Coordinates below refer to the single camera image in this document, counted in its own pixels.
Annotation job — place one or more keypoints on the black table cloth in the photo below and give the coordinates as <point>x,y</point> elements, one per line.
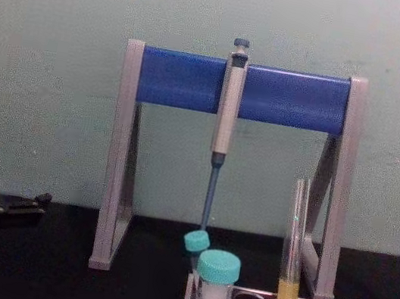
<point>47,281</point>

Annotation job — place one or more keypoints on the glass tube with yellow liquid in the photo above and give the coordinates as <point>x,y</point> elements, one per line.
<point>286,298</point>

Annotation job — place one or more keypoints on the large tube with teal cap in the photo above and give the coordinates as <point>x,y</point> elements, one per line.
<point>218,267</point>

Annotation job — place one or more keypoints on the small tube with teal cap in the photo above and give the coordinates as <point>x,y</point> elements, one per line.
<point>195,241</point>

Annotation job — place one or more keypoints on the grey stand with blue bar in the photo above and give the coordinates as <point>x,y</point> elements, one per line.
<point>180,81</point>

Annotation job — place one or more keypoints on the grey and blue pipette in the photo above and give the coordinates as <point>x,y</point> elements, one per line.
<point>227,115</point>

